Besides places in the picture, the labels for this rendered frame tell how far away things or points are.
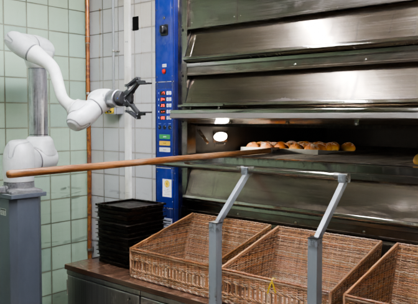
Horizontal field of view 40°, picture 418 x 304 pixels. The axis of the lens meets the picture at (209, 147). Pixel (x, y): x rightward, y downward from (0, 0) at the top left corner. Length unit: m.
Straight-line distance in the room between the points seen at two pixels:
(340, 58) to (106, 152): 1.76
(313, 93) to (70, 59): 1.76
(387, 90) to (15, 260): 2.00
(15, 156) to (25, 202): 0.24
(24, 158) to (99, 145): 0.89
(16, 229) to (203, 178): 1.03
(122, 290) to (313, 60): 1.47
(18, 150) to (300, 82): 1.47
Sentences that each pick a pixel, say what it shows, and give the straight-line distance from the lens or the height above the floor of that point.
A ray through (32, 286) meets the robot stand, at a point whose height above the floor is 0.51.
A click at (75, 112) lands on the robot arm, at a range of 2.87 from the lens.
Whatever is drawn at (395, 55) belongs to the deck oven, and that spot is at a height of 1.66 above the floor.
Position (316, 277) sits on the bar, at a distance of 2.21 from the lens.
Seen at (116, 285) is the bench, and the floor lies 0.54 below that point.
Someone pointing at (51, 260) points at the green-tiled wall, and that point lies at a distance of 3.93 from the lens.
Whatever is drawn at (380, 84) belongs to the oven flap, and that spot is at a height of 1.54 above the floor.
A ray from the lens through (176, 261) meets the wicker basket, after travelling 2.79.
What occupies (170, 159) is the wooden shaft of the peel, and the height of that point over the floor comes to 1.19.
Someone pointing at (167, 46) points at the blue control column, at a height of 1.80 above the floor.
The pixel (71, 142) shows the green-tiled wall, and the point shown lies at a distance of 3.92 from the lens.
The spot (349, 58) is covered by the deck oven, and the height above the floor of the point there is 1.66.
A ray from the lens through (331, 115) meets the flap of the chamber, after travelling 2.62.
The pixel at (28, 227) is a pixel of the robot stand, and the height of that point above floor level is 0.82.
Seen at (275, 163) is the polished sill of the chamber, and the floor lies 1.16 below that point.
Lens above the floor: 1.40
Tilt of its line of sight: 3 degrees down
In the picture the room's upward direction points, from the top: straight up
